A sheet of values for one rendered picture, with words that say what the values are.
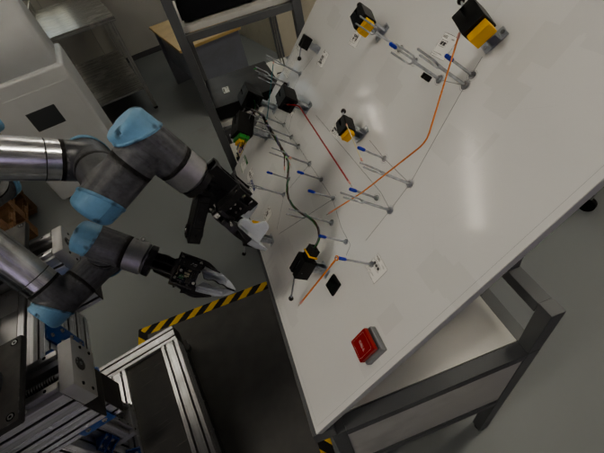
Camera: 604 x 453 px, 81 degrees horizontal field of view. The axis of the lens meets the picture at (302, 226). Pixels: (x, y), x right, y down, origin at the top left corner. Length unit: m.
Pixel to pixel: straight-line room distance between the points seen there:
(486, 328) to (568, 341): 1.04
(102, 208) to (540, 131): 0.70
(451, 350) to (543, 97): 0.69
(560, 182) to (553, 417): 1.47
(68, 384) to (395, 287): 0.75
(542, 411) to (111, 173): 1.86
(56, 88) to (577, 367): 3.80
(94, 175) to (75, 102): 2.93
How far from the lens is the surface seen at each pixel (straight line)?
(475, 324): 1.16
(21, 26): 3.61
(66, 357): 1.04
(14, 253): 0.92
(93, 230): 0.86
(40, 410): 1.04
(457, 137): 0.76
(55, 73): 3.51
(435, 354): 1.10
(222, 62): 4.24
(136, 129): 0.61
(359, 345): 0.78
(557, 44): 0.74
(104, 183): 0.64
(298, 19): 1.58
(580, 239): 2.59
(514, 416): 1.95
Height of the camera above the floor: 1.81
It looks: 46 degrees down
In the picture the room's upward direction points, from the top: 16 degrees counter-clockwise
